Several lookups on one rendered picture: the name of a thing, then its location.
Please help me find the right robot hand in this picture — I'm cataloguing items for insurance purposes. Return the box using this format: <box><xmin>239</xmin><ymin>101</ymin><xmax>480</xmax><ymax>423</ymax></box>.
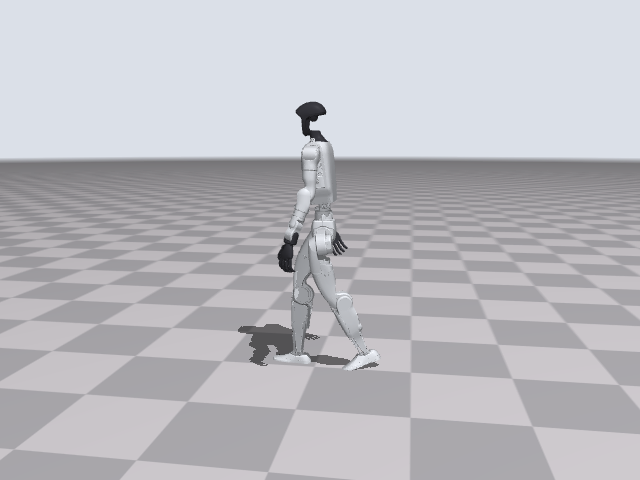
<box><xmin>332</xmin><ymin>232</ymin><xmax>348</xmax><ymax>255</ymax></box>

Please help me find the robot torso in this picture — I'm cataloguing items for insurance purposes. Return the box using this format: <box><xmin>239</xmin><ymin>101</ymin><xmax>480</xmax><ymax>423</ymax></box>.
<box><xmin>301</xmin><ymin>138</ymin><xmax>337</xmax><ymax>242</ymax></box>

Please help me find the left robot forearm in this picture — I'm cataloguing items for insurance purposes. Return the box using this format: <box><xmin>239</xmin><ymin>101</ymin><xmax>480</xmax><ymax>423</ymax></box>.
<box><xmin>285</xmin><ymin>189</ymin><xmax>311</xmax><ymax>241</ymax></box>

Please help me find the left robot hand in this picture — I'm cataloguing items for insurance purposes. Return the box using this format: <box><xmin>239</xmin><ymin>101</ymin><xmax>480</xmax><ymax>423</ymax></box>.
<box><xmin>278</xmin><ymin>232</ymin><xmax>299</xmax><ymax>273</ymax></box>

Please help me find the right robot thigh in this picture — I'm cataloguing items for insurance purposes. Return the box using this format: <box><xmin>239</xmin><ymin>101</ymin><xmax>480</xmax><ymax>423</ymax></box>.
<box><xmin>293</xmin><ymin>232</ymin><xmax>314</xmax><ymax>304</ymax></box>

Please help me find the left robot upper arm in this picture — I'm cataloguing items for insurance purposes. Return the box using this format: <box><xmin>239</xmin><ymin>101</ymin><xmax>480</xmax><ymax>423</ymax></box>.
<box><xmin>297</xmin><ymin>145</ymin><xmax>321</xmax><ymax>202</ymax></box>

